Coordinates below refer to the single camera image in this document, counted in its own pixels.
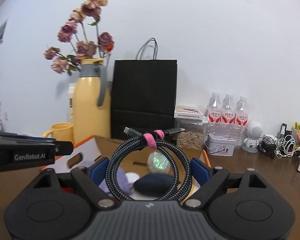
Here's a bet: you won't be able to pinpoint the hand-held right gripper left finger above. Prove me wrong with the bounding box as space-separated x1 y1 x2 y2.
33 157 115 209

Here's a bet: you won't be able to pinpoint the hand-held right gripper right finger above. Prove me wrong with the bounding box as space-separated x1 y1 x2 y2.
186 158 271 209

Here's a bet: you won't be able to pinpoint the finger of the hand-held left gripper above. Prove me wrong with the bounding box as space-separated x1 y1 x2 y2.
54 141 74 156
0 131 56 144

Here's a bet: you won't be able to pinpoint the braided black cable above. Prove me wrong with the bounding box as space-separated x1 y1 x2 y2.
105 127 192 203

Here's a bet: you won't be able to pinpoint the purple knitted cloth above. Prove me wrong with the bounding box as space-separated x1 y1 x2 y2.
97 166 134 195

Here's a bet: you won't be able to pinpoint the red cardboard box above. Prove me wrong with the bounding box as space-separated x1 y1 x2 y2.
39 134 212 200

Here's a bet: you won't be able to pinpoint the iridescent bath puff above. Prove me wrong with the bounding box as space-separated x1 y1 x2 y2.
147 150 171 174

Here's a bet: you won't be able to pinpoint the navy blue case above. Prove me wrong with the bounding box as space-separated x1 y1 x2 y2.
133 174 177 200

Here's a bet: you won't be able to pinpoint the yellow mug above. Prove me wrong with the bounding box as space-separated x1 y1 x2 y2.
42 122 74 144

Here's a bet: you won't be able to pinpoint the grey tin box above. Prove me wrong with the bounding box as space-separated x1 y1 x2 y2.
205 133 236 157

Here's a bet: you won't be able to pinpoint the clear container of nuts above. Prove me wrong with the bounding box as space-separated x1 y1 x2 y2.
175 116 209 149

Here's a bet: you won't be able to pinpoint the white milk carton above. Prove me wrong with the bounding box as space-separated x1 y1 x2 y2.
68 82 77 123

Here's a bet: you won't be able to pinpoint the yellow thermos jug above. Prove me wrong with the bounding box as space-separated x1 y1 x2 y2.
72 58 112 144

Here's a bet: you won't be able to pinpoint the white flat box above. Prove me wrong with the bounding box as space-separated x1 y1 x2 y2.
174 105 208 118

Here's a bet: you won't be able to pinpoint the white robot toy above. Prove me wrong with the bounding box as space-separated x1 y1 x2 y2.
241 120 263 153

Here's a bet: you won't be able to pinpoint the black paper bag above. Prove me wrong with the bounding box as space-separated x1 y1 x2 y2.
111 38 178 140

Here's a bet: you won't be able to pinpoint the black power adapter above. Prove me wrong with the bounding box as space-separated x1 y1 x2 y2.
280 123 293 139

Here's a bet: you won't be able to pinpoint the dried pink roses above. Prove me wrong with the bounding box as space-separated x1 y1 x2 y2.
44 0 115 75

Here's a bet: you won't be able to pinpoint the black charger with cable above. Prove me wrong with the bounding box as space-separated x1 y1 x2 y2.
259 136 278 159

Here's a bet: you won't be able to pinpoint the tangled white cables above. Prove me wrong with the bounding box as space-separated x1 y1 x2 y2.
275 135 299 158

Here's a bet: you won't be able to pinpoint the wall poster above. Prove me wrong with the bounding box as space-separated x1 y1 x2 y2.
0 17 9 49

